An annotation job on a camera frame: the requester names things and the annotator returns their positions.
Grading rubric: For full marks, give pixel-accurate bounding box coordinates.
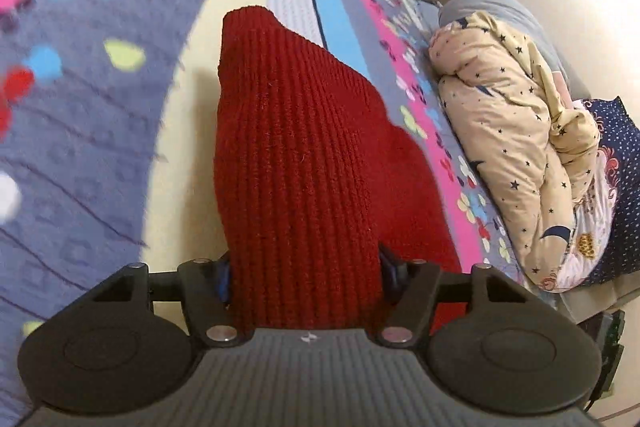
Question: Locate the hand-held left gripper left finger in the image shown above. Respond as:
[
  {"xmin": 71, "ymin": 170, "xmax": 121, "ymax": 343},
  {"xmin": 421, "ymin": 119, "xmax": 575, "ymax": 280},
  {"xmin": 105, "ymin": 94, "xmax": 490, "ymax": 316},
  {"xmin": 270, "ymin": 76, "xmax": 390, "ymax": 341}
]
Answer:
[{"xmin": 87, "ymin": 252, "xmax": 252, "ymax": 350}]

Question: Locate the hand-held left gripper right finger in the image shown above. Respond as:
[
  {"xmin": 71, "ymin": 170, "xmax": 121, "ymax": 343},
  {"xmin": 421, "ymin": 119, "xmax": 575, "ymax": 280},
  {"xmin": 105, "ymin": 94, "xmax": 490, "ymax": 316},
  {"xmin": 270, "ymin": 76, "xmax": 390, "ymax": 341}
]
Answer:
[{"xmin": 377, "ymin": 244, "xmax": 532, "ymax": 349}]

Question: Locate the red knitted sweater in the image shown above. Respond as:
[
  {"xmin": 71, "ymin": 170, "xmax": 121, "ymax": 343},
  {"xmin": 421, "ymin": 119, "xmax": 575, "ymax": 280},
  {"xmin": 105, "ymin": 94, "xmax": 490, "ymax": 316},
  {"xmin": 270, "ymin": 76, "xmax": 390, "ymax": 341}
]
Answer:
[{"xmin": 213, "ymin": 5, "xmax": 464, "ymax": 334}]

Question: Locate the cream star-print duvet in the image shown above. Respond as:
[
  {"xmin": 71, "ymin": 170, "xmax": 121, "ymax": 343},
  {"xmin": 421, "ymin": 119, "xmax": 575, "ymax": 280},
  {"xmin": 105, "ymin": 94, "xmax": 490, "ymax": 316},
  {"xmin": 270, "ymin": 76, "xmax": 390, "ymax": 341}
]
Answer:
[{"xmin": 428, "ymin": 13, "xmax": 601, "ymax": 292}]

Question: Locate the striped floral bedsheet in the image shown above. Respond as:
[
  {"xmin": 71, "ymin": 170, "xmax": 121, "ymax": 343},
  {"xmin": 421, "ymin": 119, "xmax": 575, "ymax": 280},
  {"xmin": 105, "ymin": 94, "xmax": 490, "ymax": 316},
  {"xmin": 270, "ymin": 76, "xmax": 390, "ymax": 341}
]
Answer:
[{"xmin": 0, "ymin": 0, "xmax": 566, "ymax": 427}]

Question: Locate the navy floral pillow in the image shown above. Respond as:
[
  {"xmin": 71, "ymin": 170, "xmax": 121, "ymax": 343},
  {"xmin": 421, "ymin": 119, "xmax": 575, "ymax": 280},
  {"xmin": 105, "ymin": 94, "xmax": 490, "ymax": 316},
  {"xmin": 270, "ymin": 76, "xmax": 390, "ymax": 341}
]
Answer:
[{"xmin": 549, "ymin": 96, "xmax": 640, "ymax": 294}]

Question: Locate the grey pillow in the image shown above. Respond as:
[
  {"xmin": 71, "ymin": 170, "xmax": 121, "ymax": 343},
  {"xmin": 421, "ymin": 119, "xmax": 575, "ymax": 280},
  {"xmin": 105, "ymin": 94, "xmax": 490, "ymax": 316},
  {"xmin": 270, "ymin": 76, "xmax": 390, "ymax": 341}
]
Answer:
[{"xmin": 438, "ymin": 0, "xmax": 577, "ymax": 94}]

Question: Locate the dark device with cable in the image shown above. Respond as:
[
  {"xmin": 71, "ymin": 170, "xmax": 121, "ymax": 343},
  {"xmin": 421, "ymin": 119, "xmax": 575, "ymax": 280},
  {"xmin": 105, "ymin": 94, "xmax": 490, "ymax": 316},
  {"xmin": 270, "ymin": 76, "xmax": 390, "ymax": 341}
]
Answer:
[{"xmin": 582, "ymin": 306, "xmax": 627, "ymax": 415}]

